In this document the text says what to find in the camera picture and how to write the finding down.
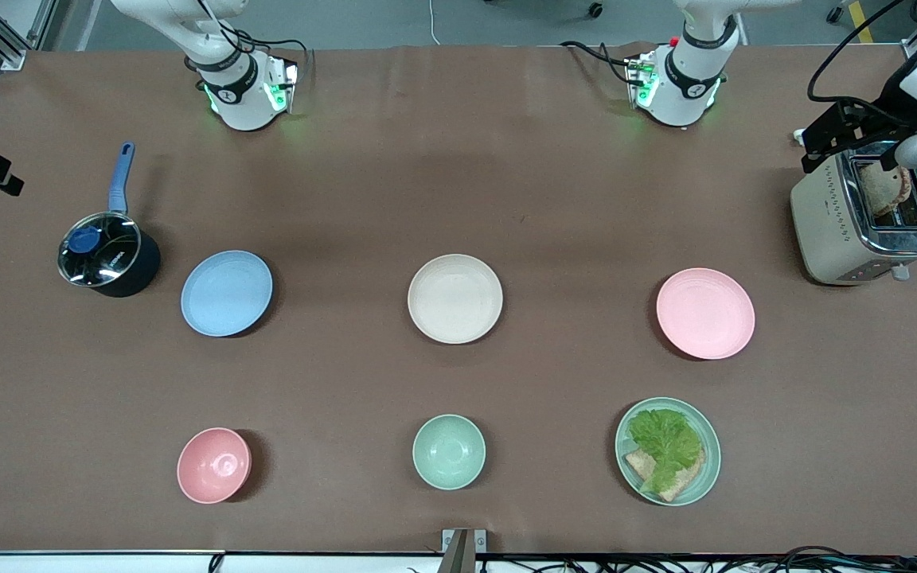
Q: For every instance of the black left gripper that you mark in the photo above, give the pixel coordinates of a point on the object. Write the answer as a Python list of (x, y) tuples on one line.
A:
[(870, 119)]

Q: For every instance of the pink plate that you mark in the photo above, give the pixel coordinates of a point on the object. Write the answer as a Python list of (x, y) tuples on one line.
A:
[(705, 313)]

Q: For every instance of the light blue plate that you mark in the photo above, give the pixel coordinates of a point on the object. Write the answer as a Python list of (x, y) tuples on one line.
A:
[(226, 293)]

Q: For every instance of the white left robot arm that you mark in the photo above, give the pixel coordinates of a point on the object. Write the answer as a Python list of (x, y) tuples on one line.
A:
[(685, 79)]

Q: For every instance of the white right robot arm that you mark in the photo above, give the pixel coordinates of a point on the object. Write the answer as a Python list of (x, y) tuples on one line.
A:
[(228, 87)]

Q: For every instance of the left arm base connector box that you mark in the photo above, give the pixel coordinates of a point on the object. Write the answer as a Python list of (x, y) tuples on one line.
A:
[(641, 79)]

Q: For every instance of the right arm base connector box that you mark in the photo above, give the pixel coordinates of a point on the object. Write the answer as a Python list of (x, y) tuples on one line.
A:
[(279, 87)]

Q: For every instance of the white toaster plug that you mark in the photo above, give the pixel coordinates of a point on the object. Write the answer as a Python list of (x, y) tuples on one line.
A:
[(799, 137)]

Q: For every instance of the toast slice in toaster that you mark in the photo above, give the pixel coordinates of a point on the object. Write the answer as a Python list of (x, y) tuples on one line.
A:
[(884, 191)]

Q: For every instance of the silver beige toaster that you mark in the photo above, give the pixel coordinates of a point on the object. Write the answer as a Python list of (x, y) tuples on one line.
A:
[(829, 227)]

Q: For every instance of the black caster wheel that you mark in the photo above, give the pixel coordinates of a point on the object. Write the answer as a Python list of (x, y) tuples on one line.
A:
[(595, 10), (835, 14)]

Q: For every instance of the glass lid with blue knob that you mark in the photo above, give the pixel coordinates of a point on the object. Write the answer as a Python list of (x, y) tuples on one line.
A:
[(100, 248)]

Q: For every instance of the green lettuce leaf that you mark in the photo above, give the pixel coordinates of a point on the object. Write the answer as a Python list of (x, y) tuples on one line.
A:
[(665, 442)]

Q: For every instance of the small pink bowl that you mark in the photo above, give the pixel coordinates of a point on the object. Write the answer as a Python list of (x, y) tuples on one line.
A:
[(213, 465)]

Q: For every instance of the green plate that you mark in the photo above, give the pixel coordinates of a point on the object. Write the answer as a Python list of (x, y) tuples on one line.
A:
[(709, 469)]

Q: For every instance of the brown bread slice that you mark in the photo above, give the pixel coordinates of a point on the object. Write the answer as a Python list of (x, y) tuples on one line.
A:
[(685, 481)]

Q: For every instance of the beige plate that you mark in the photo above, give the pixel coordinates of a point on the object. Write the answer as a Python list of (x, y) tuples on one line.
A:
[(455, 298)]

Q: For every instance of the small green bowl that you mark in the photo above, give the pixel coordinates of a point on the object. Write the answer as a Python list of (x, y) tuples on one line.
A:
[(449, 452)]

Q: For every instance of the metal bracket on table edge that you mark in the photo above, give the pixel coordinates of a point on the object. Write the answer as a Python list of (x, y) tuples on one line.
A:
[(462, 549)]

